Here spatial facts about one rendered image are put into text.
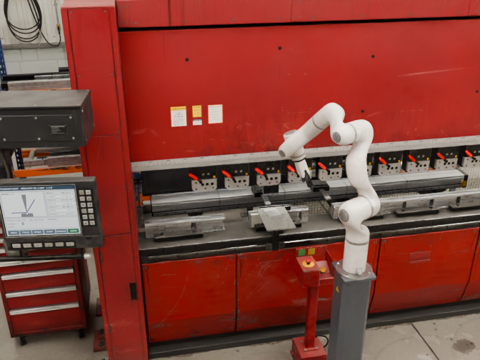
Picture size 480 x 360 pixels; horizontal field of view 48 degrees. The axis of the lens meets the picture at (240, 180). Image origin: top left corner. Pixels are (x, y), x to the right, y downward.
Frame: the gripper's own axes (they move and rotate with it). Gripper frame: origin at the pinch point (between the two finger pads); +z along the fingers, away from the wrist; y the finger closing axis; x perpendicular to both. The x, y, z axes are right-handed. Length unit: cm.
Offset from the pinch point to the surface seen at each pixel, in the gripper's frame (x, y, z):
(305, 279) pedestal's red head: -21, 2, 57
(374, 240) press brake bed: 35, -24, 69
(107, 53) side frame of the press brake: -73, -2, -106
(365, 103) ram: 54, -24, -21
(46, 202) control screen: -124, 30, -57
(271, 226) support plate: -26.7, -13.6, 23.3
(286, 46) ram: 18, -21, -72
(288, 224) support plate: -16.7, -13.0, 26.8
